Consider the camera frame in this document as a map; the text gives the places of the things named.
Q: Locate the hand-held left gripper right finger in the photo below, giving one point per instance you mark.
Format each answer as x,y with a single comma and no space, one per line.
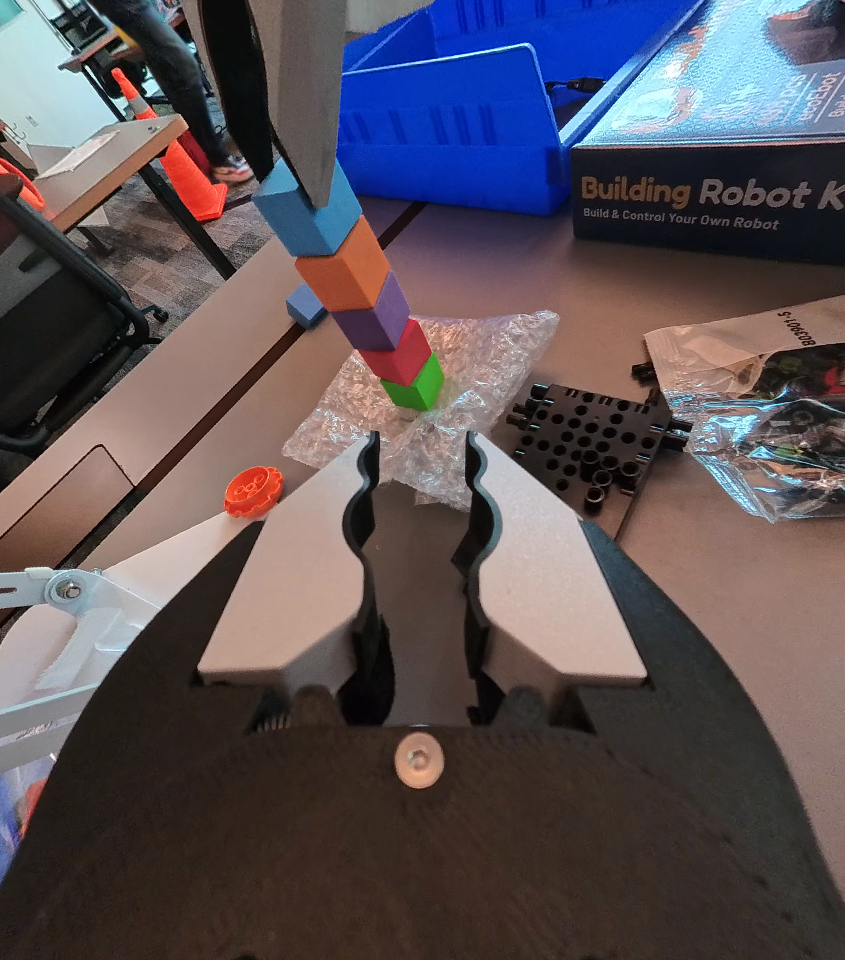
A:
557,600

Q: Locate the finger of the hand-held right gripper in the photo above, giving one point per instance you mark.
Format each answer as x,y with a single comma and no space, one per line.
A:
242,75
306,90

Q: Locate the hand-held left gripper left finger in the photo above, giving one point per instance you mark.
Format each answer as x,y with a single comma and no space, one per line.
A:
280,600

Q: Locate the blue wooden cube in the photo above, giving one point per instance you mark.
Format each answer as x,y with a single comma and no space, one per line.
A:
317,225
304,309

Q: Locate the orange wooden cube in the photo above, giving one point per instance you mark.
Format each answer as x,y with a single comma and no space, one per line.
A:
347,277

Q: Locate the purple wooden cube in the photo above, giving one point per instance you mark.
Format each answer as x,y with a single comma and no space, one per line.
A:
374,322

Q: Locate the green wooden cube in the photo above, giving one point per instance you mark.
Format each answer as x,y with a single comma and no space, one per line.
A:
415,390

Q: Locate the red wooden cube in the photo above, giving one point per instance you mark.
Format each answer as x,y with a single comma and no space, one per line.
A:
400,360

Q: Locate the light wooden side table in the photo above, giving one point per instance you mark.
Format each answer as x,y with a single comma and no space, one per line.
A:
152,135

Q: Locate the small orange plastic wheel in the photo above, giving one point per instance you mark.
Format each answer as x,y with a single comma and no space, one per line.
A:
251,491

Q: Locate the orange traffic cone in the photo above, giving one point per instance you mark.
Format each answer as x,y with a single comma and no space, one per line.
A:
194,180

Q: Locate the dark wooden table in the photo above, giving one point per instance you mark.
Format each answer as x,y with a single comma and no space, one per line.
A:
92,56

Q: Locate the blue plastic storage bin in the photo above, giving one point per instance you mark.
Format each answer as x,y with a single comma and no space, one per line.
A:
452,135

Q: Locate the black perforated plastic block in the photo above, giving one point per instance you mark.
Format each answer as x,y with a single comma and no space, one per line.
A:
647,450

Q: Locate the clear plastic sheet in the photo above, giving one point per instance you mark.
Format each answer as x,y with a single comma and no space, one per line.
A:
81,154

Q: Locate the small black plastic pin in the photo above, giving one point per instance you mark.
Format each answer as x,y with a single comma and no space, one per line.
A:
644,371

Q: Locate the clear bubble wrap sheet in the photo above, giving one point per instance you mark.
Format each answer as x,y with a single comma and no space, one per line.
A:
482,352

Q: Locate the black office chair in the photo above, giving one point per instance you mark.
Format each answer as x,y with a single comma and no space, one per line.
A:
32,360

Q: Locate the dark blue cardboard kit box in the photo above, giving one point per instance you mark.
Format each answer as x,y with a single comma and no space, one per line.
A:
730,135

